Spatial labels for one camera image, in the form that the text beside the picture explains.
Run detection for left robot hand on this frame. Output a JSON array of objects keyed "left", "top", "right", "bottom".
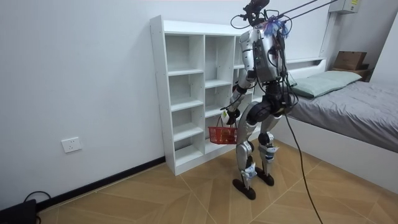
[{"left": 220, "top": 108, "right": 241, "bottom": 126}]

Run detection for red plastic basket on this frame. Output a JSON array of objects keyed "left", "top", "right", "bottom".
[{"left": 207, "top": 116, "right": 239, "bottom": 146}]

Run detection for robot legs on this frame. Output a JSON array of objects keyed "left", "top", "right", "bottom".
[{"left": 232, "top": 83, "right": 295, "bottom": 201}]

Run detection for white cubby shelf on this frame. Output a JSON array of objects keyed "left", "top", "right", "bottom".
[{"left": 149, "top": 14, "right": 266, "bottom": 176}]

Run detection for robot body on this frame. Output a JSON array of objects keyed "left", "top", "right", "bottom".
[{"left": 230, "top": 0, "right": 299, "bottom": 94}]

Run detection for pale green pillow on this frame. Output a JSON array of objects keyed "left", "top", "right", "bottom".
[{"left": 290, "top": 70, "right": 363, "bottom": 100}]

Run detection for grey bed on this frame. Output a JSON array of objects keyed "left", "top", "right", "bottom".
[{"left": 272, "top": 57, "right": 398, "bottom": 195}]

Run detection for brown cardboard box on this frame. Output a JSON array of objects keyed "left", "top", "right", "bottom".
[{"left": 333, "top": 50, "right": 368, "bottom": 72}]

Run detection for black device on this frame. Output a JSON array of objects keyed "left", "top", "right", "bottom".
[{"left": 0, "top": 199, "right": 39, "bottom": 224}]

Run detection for black floor cable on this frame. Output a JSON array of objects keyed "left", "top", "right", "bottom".
[{"left": 283, "top": 114, "right": 325, "bottom": 224}]

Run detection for white cable conduit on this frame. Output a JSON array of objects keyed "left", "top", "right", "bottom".
[{"left": 318, "top": 12, "right": 338, "bottom": 60}]

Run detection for cable bundle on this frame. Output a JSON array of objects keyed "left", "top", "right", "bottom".
[{"left": 262, "top": 0, "right": 340, "bottom": 37}]

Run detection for white wall box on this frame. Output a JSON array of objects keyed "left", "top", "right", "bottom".
[{"left": 328, "top": 0, "right": 362, "bottom": 15}]

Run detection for white wall socket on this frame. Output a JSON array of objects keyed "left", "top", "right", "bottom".
[{"left": 60, "top": 136, "right": 83, "bottom": 154}]

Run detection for thin black cable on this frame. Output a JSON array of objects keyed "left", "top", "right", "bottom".
[{"left": 23, "top": 190, "right": 52, "bottom": 224}]

